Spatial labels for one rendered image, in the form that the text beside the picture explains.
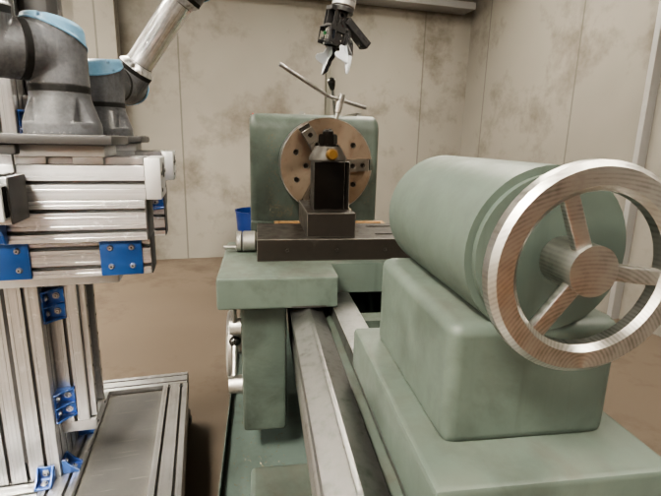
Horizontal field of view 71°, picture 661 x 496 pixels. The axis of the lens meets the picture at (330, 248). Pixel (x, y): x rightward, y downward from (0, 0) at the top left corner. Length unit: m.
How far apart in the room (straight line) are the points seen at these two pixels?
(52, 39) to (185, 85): 3.55
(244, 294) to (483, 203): 0.55
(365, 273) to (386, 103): 4.13
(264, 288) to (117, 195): 0.42
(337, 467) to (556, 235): 0.29
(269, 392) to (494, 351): 0.62
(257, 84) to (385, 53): 1.33
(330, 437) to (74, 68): 0.89
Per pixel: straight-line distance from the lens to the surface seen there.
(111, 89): 1.61
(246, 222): 4.18
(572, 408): 0.46
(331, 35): 1.59
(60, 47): 1.13
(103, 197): 1.10
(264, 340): 0.89
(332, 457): 0.50
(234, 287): 0.82
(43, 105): 1.12
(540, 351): 0.35
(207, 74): 4.65
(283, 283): 0.82
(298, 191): 1.58
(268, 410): 0.96
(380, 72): 4.99
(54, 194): 1.12
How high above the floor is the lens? 1.16
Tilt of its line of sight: 13 degrees down
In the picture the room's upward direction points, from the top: 1 degrees clockwise
